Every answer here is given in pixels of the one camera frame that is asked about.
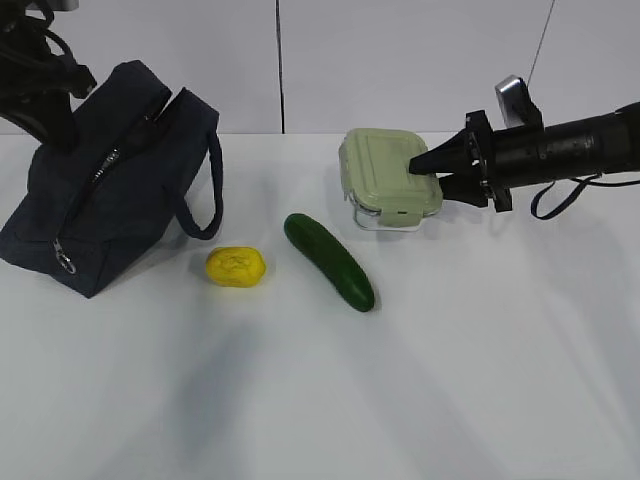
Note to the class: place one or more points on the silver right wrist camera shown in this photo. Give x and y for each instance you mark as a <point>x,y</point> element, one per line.
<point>516,105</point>

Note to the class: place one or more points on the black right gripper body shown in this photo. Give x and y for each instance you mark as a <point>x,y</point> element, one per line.
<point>481,148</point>

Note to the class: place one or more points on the green lid glass food container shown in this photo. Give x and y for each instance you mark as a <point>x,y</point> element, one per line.
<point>375,178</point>

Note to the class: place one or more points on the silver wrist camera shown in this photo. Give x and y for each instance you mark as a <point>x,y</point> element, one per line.
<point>54,5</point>
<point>516,105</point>

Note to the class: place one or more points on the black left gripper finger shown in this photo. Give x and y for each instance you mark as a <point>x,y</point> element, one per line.
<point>45,116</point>

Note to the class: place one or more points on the green cucumber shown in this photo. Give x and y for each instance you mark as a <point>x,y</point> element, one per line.
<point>332,259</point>

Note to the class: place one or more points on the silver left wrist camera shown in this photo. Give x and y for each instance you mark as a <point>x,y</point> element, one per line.
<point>54,5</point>

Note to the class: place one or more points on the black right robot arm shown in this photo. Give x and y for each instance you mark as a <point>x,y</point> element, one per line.
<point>605,144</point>

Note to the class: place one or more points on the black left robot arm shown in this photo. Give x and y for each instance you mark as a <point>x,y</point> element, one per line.
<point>27,46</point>

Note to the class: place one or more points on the yellow lemon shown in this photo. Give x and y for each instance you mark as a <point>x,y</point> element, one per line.
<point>235,266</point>

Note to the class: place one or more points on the navy blue lunch bag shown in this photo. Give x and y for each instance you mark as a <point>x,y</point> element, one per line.
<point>145,157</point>

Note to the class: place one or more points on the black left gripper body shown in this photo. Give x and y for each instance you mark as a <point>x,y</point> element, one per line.
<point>65,74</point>

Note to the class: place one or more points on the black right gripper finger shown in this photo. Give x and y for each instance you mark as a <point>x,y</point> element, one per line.
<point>450,157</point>
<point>463,189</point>

